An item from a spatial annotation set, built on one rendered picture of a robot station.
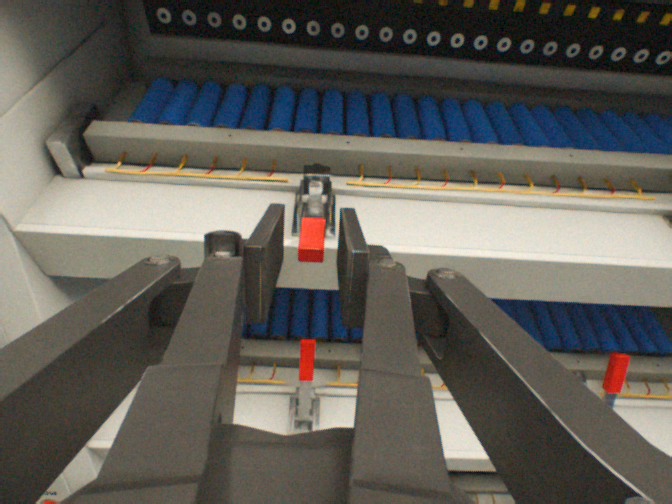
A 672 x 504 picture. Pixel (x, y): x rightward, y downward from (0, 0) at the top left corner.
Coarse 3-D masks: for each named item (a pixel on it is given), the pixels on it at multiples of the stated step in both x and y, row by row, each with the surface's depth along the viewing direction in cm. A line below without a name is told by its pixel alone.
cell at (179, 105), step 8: (184, 80) 33; (176, 88) 32; (184, 88) 32; (192, 88) 32; (176, 96) 31; (184, 96) 31; (192, 96) 32; (168, 104) 30; (176, 104) 30; (184, 104) 31; (192, 104) 32; (168, 112) 29; (176, 112) 30; (184, 112) 30; (160, 120) 29; (168, 120) 29; (176, 120) 29; (184, 120) 30
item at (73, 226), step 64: (64, 64) 27; (320, 64) 35; (384, 64) 35; (448, 64) 35; (512, 64) 35; (0, 128) 22; (64, 128) 26; (0, 192) 22; (64, 192) 26; (128, 192) 26; (192, 192) 27; (256, 192) 27; (576, 192) 30; (64, 256) 25; (128, 256) 25; (192, 256) 25; (448, 256) 25; (512, 256) 25; (576, 256) 25; (640, 256) 26
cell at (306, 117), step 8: (312, 88) 33; (304, 96) 32; (312, 96) 33; (304, 104) 32; (312, 104) 32; (304, 112) 31; (312, 112) 31; (296, 120) 31; (304, 120) 30; (312, 120) 30; (296, 128) 30; (304, 128) 29; (312, 128) 30
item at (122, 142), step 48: (96, 144) 27; (144, 144) 27; (192, 144) 27; (240, 144) 27; (288, 144) 27; (336, 144) 27; (384, 144) 28; (432, 144) 28; (480, 144) 29; (528, 192) 28
